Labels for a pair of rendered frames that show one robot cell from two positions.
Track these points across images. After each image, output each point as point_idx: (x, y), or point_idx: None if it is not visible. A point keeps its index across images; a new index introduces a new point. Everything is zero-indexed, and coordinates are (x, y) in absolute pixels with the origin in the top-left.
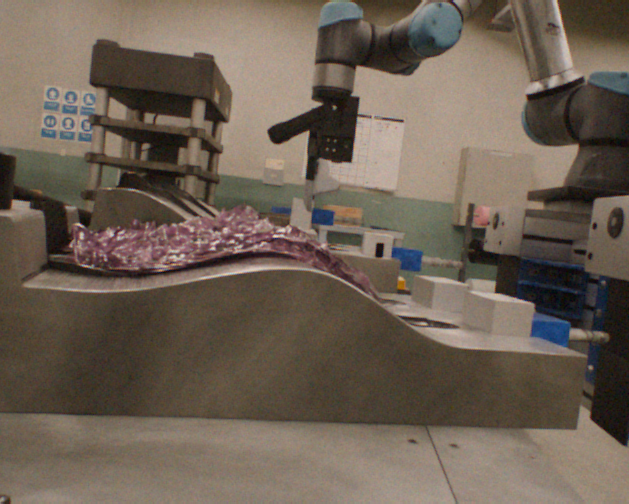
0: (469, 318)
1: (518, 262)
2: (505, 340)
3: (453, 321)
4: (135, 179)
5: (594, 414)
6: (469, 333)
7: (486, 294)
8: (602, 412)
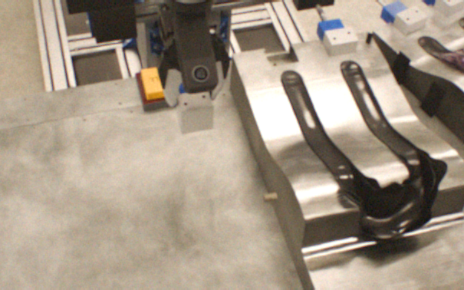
0: (452, 12)
1: None
2: None
3: (452, 18)
4: (442, 166)
5: (302, 7)
6: None
7: (451, 0)
8: (310, 2)
